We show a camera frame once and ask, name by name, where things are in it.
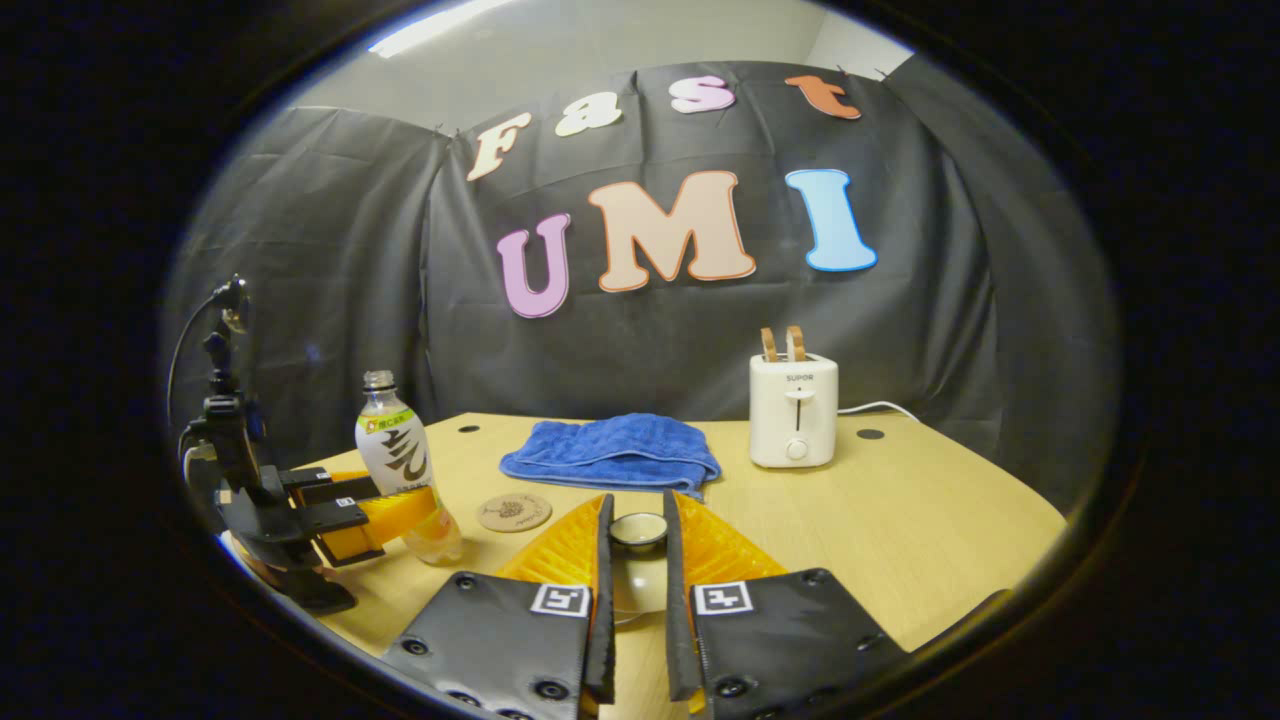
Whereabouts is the white toaster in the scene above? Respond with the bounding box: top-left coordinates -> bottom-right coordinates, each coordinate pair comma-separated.
749,352 -> 840,470

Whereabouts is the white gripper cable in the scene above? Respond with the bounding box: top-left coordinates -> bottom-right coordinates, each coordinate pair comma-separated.
180,440 -> 217,493

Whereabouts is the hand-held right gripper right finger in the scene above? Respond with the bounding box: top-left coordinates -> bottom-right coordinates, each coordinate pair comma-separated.
663,488 -> 909,720

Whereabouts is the black backdrop cloth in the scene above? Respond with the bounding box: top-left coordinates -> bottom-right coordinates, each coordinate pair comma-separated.
160,60 -> 1121,511

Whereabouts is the blue towel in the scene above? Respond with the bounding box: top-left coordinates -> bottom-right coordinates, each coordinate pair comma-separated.
499,413 -> 723,501

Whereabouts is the round cork coaster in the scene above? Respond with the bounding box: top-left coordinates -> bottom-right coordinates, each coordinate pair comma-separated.
476,492 -> 553,533

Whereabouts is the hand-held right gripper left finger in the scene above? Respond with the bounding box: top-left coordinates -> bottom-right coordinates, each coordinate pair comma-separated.
378,492 -> 616,720

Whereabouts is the clear water bottle white label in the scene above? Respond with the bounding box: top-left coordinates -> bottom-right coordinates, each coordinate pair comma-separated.
355,370 -> 465,567

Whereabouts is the white toaster cable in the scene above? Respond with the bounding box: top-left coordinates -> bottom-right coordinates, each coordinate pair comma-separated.
837,401 -> 921,423

